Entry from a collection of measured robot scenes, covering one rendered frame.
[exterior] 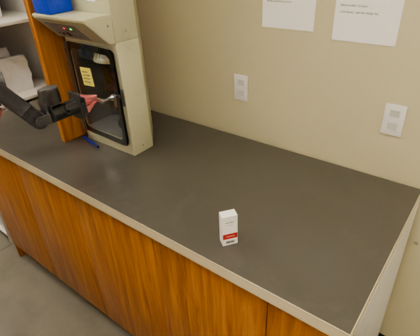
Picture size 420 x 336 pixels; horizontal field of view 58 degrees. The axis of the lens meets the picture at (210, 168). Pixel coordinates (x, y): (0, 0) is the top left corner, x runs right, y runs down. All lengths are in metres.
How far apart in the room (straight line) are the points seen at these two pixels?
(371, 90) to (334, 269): 0.65
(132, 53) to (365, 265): 1.09
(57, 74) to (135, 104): 0.39
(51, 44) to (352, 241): 1.37
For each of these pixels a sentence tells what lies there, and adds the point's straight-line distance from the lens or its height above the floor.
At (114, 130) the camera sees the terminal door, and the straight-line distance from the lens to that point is 1.65.
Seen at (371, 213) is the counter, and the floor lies 0.94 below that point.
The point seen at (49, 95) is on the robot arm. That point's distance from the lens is 1.46.
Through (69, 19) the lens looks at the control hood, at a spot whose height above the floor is 1.51.
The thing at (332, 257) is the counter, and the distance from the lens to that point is 1.15.
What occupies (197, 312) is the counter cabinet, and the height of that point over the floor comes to 0.61.
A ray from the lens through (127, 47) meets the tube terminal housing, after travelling 1.52.
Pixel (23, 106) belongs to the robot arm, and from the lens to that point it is 1.43.
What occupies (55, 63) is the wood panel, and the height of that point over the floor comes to 1.30.
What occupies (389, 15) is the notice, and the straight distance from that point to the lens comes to 1.39.
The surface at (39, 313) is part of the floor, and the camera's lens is 2.42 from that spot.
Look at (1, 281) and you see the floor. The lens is 2.70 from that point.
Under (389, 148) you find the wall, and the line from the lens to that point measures 1.51.
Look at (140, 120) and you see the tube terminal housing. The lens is 1.62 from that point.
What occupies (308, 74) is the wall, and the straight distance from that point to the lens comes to 1.52.
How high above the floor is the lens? 1.73
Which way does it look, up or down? 32 degrees down
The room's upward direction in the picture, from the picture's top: 3 degrees counter-clockwise
